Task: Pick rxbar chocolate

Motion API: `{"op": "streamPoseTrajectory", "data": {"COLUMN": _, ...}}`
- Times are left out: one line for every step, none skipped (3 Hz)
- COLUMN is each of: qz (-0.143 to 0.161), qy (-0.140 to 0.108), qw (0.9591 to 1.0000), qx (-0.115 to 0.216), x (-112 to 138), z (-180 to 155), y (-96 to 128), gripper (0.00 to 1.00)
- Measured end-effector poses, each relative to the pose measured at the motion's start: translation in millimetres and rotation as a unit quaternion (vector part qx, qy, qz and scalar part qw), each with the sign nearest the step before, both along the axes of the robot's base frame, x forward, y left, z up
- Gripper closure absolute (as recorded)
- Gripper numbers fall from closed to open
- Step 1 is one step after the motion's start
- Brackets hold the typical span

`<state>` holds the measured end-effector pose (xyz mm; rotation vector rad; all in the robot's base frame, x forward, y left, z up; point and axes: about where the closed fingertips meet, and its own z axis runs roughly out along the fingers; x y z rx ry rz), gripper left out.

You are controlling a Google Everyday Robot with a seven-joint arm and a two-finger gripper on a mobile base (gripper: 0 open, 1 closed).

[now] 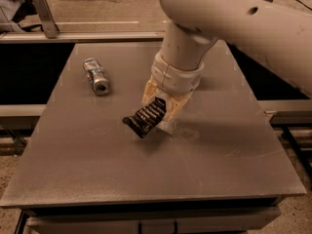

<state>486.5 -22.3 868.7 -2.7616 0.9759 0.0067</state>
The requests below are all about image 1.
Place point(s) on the silver crushed soda can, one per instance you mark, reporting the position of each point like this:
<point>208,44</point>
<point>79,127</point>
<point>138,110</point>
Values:
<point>97,76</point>

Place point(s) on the metal guard rail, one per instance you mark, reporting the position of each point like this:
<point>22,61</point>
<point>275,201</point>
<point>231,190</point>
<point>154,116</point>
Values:
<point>80,37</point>

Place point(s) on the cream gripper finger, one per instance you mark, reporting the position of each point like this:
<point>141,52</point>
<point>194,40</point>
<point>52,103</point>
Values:
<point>151,91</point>
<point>174,104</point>

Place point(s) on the black rxbar chocolate wrapper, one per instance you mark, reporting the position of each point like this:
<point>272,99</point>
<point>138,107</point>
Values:
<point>147,118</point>

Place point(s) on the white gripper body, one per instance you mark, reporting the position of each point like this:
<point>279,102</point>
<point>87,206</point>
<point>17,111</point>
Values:
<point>174,77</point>

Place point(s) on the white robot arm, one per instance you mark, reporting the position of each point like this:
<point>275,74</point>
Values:
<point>278,37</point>

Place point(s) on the left metal bracket post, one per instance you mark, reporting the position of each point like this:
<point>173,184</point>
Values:
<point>50,28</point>

